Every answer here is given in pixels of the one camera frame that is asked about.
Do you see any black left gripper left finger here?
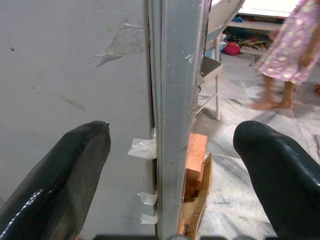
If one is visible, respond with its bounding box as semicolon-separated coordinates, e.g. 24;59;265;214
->
0;120;112;240

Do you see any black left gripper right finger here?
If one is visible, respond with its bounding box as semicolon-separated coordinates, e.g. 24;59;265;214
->
233;120;320;240

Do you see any grey fridge door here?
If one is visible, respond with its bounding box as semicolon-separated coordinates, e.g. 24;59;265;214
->
147;0;210;240

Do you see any grey small fridge body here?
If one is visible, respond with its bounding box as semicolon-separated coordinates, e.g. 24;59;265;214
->
0;0;158;240

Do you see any orange clay brick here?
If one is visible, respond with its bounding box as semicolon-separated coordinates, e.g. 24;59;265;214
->
183;171;204;201
185;132;209;176

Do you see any large white tape piece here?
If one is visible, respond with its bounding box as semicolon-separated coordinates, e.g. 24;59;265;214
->
127;127;158;160

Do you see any person in pink floral dress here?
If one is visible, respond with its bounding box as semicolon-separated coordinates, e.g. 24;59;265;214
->
250;0;320;111

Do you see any white metal folding chair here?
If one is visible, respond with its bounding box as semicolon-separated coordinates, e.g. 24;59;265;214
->
194;0;247;121

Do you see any red cloth bundle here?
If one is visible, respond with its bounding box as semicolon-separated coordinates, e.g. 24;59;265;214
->
222;42;242;56

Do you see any clear tape patch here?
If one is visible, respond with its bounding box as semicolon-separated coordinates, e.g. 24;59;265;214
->
88;22;149;68

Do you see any white low shelf table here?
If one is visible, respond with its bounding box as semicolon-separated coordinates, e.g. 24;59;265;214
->
223;0;302;66

